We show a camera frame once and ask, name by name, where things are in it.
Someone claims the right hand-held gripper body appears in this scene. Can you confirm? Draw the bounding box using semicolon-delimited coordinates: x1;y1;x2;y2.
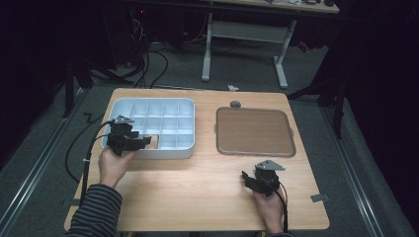
253;160;286;198

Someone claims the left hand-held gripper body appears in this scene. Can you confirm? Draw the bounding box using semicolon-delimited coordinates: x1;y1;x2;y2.
106;115;141;157

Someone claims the beige sock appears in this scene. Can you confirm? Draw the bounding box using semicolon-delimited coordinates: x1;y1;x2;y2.
144;133;161;150

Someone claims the white compartment box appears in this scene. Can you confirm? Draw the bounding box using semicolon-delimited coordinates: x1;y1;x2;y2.
101;97;196;160

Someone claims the person's right hand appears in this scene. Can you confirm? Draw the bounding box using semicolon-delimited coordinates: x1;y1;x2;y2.
252;190;286;235

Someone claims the person's left hand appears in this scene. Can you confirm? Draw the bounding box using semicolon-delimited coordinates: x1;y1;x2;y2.
98;146;136;190

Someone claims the brown tray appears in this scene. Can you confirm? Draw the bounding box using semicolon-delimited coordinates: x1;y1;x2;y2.
215;107;296;158

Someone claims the grey tape piece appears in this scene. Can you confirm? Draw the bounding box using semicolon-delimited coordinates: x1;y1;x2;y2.
62;197;82;208
309;193;330;203

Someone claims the black stand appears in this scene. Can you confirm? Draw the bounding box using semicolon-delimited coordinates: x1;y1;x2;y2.
61;57;134;119
286;73;348;139

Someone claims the desk with white legs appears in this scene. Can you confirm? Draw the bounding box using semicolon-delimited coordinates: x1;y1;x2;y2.
201;0;340;90

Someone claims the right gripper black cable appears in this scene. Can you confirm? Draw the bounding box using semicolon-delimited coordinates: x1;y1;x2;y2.
272;183;291;233

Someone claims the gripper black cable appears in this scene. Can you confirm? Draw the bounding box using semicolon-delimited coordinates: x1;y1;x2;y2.
272;183;291;233
79;119;117;207

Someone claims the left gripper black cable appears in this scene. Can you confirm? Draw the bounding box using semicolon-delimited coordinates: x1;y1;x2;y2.
79;119;117;207

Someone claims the black floor cable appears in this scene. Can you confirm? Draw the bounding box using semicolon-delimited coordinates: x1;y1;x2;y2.
64;112;106;184

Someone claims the bundle of black cables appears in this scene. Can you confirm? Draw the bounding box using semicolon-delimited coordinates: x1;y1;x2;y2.
127;13;170;90

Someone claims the metal floor rail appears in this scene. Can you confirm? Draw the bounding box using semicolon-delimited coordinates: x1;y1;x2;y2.
0;87;87;231
320;108;385;237

